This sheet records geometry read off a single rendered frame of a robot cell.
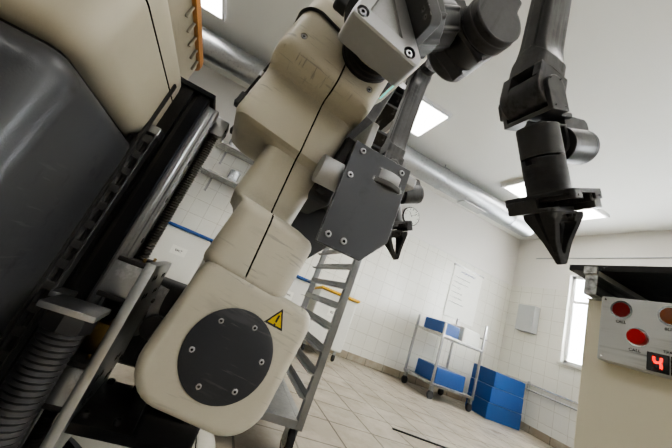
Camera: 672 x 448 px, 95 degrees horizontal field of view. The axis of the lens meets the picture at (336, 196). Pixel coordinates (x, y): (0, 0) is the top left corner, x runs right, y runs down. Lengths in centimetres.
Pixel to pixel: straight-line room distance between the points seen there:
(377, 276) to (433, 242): 121
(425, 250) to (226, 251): 512
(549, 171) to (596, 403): 59
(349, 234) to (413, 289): 490
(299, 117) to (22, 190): 33
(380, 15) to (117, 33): 27
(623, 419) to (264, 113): 90
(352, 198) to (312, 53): 21
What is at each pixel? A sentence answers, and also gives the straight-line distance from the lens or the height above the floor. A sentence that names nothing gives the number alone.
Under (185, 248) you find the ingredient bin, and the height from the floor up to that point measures 57.
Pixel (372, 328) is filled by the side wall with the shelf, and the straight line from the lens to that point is 502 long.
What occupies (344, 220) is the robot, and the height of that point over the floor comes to 70.
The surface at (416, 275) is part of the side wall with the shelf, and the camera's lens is 534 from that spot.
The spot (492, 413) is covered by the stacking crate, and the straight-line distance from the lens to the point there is 551.
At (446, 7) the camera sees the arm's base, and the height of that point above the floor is 98.
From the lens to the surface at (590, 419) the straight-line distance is 98.
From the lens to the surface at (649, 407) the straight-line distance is 94.
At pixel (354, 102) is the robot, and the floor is 87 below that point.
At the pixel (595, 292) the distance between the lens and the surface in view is 99.
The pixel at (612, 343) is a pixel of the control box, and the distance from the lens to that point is 94.
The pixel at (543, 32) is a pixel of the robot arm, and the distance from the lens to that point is 64.
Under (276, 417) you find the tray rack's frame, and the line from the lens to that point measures 147.
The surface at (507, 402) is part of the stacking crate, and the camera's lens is 565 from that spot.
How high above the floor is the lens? 59
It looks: 18 degrees up
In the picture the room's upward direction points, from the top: 22 degrees clockwise
